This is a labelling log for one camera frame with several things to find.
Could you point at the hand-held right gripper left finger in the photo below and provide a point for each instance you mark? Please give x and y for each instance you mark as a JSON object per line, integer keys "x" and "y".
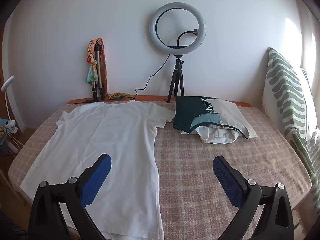
{"x": 98, "y": 177}

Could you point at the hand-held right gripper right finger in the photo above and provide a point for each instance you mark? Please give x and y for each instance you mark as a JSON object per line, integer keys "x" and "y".
{"x": 228, "y": 180}

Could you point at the white t-shirt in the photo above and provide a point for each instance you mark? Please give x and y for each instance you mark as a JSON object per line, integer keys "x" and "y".
{"x": 100, "y": 135}

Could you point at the beige checked blanket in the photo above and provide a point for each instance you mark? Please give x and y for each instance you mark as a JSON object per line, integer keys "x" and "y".
{"x": 200, "y": 167}

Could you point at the white folded garment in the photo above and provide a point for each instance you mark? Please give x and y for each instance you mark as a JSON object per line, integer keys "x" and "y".
{"x": 215, "y": 136}

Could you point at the dark green cream tote bag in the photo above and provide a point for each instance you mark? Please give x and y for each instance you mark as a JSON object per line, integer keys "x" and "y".
{"x": 187, "y": 112}

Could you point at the orange floral mattress sheet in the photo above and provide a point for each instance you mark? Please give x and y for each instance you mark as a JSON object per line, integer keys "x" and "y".
{"x": 150, "y": 97}

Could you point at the light blue board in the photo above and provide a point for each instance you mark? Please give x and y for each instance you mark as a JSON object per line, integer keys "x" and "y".
{"x": 2, "y": 123}

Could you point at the grey folded tripod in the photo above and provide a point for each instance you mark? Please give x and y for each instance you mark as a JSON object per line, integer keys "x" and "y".
{"x": 99, "y": 65}

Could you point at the green patterned white throw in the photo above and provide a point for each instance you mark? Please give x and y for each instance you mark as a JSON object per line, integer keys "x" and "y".
{"x": 282, "y": 80}

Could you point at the black mini tripod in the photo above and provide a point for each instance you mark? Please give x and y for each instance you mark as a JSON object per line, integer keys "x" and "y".
{"x": 177, "y": 75}

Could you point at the colourful patterned scarf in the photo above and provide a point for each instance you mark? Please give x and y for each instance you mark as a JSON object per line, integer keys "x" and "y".
{"x": 91, "y": 60}

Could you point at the white clip lamp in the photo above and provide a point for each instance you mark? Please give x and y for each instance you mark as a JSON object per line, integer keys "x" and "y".
{"x": 6, "y": 83}

